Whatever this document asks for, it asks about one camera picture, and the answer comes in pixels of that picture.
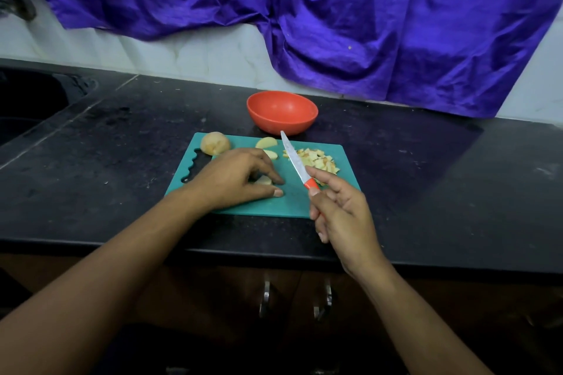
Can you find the brown potato half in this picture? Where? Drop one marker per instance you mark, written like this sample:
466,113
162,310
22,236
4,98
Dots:
215,143

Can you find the dark kitchen sink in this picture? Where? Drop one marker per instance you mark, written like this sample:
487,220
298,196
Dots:
31,107

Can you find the person's right forearm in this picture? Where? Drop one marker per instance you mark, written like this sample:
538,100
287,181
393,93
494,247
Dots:
422,326

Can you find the pile of diced apple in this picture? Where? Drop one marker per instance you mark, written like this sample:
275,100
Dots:
318,159

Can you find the metal faucet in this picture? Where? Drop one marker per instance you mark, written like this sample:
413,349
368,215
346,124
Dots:
18,3

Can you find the person's left hand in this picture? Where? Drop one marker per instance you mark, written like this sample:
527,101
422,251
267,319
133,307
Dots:
230,181

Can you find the teal plastic cutting board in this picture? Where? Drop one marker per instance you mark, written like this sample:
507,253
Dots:
286,203

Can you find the person's left forearm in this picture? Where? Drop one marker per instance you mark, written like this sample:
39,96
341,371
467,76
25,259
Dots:
88,300

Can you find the purple cloth curtain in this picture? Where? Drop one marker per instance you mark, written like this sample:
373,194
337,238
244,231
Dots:
378,19

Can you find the person's right hand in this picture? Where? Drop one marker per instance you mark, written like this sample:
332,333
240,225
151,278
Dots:
347,216

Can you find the orange bowl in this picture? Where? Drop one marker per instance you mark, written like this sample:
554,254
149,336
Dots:
282,112

